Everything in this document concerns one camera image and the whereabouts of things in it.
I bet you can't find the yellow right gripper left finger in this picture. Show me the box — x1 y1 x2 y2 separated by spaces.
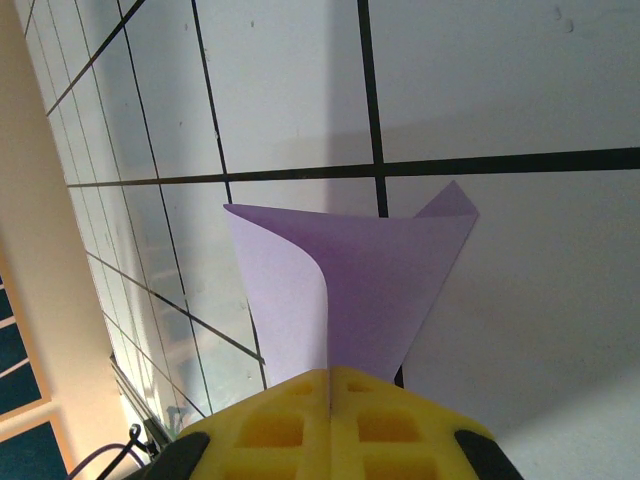
144 368 332 480

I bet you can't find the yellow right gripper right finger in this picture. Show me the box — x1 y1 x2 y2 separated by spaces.
331 365 521 480

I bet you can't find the purple paper sheet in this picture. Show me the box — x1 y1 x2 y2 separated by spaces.
222 179 481 389

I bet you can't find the long aluminium mounting rail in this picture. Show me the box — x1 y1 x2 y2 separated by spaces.
109 349 174 444

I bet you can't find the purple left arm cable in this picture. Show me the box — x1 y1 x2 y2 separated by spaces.
74 442 139 480

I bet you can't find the small dark teal wall panel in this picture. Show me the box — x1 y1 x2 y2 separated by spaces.
0 419 69 480

